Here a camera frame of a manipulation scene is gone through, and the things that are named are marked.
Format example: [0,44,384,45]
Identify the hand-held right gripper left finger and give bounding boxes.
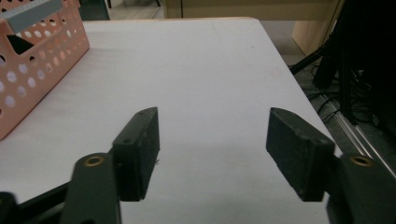
[111,106,161,203]

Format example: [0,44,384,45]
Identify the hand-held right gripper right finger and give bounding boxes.
[265,106,336,203]

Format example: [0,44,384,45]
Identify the black metal stand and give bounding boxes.
[289,0,396,138]

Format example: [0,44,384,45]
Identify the pink perforated plastic basket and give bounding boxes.
[0,0,91,141]

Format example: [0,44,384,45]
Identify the beige wooden cabinet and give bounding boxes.
[163,0,346,57]

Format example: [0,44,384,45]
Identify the grey flat box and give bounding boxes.
[0,0,64,34]

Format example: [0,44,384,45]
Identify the black floor cable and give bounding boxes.
[303,88,347,124]

